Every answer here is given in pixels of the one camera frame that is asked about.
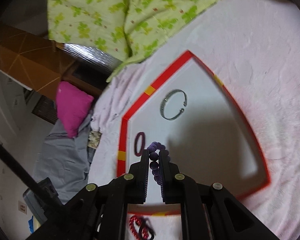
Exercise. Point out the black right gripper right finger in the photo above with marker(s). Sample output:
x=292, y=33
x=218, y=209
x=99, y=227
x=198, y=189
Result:
x=169, y=184

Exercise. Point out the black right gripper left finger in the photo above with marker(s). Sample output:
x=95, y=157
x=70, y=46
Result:
x=137, y=186

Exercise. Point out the grey bedsheet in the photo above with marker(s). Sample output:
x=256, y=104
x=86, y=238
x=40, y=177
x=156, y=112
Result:
x=65, y=161

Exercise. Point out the floral patterned cloth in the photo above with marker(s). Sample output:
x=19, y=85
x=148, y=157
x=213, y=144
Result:
x=94, y=139

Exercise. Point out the red shallow tray box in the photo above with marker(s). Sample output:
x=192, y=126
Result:
x=212, y=141

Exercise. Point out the silver metal bangle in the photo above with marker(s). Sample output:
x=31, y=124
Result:
x=173, y=104

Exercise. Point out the magenta pillow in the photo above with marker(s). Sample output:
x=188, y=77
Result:
x=73, y=106

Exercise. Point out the silver foil insulation sheet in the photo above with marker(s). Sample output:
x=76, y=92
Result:
x=92, y=56

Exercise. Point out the green clover quilt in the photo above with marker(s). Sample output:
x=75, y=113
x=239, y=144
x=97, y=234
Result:
x=129, y=30

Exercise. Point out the pink fuzzy blanket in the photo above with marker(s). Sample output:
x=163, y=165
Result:
x=253, y=46

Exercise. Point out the dark maroon ring bangle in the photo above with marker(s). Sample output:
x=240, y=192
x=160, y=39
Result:
x=139, y=144

